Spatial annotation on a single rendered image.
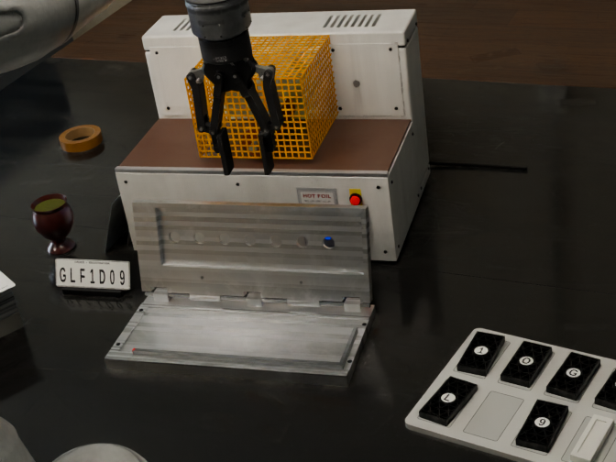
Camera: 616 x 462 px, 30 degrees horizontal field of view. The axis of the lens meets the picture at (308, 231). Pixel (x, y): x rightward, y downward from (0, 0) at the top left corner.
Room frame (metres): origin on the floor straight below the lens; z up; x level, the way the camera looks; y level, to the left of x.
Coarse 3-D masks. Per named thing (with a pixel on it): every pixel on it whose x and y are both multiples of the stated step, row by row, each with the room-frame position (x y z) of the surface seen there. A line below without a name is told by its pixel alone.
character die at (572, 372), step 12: (576, 360) 1.45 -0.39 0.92; (588, 360) 1.44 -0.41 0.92; (564, 372) 1.42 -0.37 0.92; (576, 372) 1.42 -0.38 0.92; (588, 372) 1.42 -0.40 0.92; (552, 384) 1.40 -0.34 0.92; (564, 384) 1.40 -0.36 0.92; (576, 384) 1.39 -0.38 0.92; (564, 396) 1.38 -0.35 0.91; (576, 396) 1.37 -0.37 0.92
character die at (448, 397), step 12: (444, 384) 1.44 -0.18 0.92; (456, 384) 1.43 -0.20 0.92; (468, 384) 1.43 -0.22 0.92; (432, 396) 1.41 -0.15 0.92; (444, 396) 1.41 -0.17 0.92; (456, 396) 1.41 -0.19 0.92; (468, 396) 1.41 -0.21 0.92; (432, 408) 1.39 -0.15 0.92; (444, 408) 1.39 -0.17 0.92; (456, 408) 1.38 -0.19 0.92; (432, 420) 1.37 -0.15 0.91; (444, 420) 1.35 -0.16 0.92
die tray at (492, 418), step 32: (512, 352) 1.51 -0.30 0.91; (576, 352) 1.48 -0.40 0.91; (480, 384) 1.44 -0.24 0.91; (512, 384) 1.43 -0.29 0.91; (544, 384) 1.42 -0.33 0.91; (416, 416) 1.39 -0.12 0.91; (480, 416) 1.36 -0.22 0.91; (512, 416) 1.35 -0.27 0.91; (576, 416) 1.33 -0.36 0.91; (608, 416) 1.32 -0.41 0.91; (480, 448) 1.30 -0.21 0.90; (512, 448) 1.28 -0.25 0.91; (608, 448) 1.25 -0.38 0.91
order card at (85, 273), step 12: (60, 264) 1.94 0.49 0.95; (72, 264) 1.93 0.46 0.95; (84, 264) 1.93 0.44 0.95; (96, 264) 1.92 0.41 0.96; (108, 264) 1.91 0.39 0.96; (120, 264) 1.90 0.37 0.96; (60, 276) 1.93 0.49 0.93; (72, 276) 1.93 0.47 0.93; (84, 276) 1.92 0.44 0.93; (96, 276) 1.91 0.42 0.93; (108, 276) 1.90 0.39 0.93; (120, 276) 1.89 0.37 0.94; (108, 288) 1.89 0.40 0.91; (120, 288) 1.88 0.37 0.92
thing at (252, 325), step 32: (160, 288) 1.83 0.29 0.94; (160, 320) 1.74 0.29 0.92; (192, 320) 1.73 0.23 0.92; (224, 320) 1.71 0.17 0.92; (256, 320) 1.70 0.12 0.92; (288, 320) 1.68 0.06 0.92; (320, 320) 1.67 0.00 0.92; (352, 320) 1.65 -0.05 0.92; (128, 352) 1.66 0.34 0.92; (224, 352) 1.62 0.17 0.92; (256, 352) 1.60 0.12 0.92; (288, 352) 1.59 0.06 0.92; (320, 352) 1.57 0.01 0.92; (352, 352) 1.56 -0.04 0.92; (320, 384) 1.51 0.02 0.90
